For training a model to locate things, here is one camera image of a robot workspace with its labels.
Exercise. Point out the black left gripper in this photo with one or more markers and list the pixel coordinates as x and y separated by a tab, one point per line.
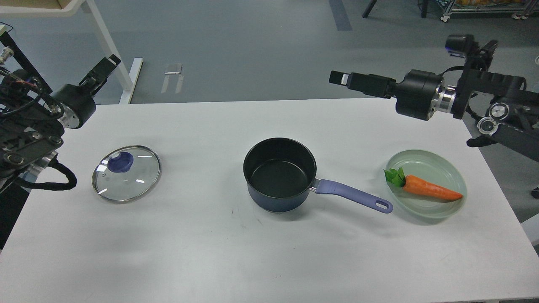
77	101

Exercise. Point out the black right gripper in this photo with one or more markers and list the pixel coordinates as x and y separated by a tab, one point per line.
414	94

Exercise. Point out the glass lid blue knob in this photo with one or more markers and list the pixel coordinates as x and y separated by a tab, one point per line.
126	174

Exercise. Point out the blue saucepan with handle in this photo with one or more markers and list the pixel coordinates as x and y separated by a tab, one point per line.
281	172

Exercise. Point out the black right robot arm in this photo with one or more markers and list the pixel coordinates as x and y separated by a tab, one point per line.
505	112

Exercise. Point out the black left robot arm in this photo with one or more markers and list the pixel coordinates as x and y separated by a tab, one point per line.
33	121

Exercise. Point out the black chair leg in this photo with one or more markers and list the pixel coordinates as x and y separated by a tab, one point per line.
369	8

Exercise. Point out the pale green plate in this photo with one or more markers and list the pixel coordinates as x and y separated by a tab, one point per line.
435	169

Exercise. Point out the orange toy carrot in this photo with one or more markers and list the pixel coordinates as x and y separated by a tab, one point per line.
416	185

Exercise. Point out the metal wheeled rack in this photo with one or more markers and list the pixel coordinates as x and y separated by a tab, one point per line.
518	9

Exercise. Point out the black table frame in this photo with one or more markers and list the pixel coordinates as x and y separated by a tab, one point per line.
15	52

